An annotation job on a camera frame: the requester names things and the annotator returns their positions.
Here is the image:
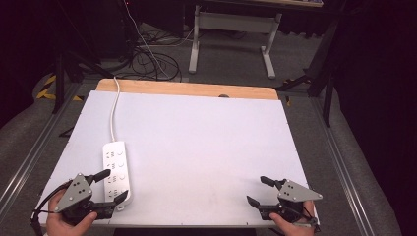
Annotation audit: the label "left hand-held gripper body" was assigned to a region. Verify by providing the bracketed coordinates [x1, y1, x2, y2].
[53, 172, 116, 226]

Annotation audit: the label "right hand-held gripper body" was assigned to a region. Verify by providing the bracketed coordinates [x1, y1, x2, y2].
[259, 178, 324, 224]

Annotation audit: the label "person's right hand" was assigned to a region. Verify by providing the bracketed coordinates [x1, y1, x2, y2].
[268, 200, 317, 236]

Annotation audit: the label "person's left hand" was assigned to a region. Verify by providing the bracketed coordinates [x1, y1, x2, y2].
[45, 189, 99, 236]

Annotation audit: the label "white power strip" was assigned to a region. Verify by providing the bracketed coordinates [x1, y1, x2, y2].
[102, 141, 133, 211]

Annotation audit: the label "white cover board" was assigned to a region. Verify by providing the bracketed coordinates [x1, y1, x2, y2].
[36, 89, 320, 228]

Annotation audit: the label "yellow black floor tape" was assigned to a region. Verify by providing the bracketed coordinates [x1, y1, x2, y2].
[34, 74, 85, 102]

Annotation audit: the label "black stand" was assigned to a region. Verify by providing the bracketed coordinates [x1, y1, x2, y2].
[274, 19, 340, 128]
[51, 48, 114, 115]

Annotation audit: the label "wooden desk top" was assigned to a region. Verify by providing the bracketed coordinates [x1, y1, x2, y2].
[209, 0, 325, 9]

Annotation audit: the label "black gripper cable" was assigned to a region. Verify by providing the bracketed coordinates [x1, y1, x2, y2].
[30, 181, 74, 236]

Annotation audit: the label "aluminium floor rail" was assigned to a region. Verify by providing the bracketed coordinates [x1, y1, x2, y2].
[0, 82, 84, 212]
[309, 96, 373, 236]

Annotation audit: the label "white power strip cable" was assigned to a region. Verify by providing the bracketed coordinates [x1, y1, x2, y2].
[109, 76, 122, 144]

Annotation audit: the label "black floor cables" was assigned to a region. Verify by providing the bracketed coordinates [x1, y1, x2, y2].
[130, 30, 183, 82]

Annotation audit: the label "thin white floor cable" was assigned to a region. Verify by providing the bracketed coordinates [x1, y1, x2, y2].
[124, 0, 195, 80]

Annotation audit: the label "white metal desk frame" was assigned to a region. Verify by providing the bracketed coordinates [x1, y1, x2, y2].
[188, 4, 283, 80]

